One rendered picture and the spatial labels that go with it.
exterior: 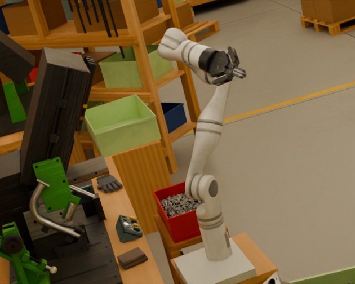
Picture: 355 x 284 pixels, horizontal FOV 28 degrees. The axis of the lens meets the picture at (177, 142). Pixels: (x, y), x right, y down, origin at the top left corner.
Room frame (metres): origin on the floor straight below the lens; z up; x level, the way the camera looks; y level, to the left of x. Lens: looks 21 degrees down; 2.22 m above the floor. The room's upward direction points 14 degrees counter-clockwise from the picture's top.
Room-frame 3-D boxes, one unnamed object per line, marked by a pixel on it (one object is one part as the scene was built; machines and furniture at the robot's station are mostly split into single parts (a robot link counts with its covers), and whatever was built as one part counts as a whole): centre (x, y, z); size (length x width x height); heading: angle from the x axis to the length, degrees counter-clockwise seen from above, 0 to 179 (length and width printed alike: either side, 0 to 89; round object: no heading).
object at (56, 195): (2.70, 0.53, 1.17); 0.13 x 0.12 x 0.20; 8
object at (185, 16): (9.61, -0.26, 0.22); 1.20 x 0.80 x 0.44; 135
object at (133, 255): (2.38, 0.28, 0.91); 0.10 x 0.08 x 0.03; 108
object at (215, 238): (2.28, -0.04, 0.98); 0.09 x 0.09 x 0.17; 6
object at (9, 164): (2.85, 0.76, 1.07); 0.30 x 0.18 x 0.34; 8
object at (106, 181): (3.15, 0.38, 0.91); 0.20 x 0.11 x 0.03; 17
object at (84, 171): (2.86, 0.52, 1.11); 0.39 x 0.16 x 0.03; 98
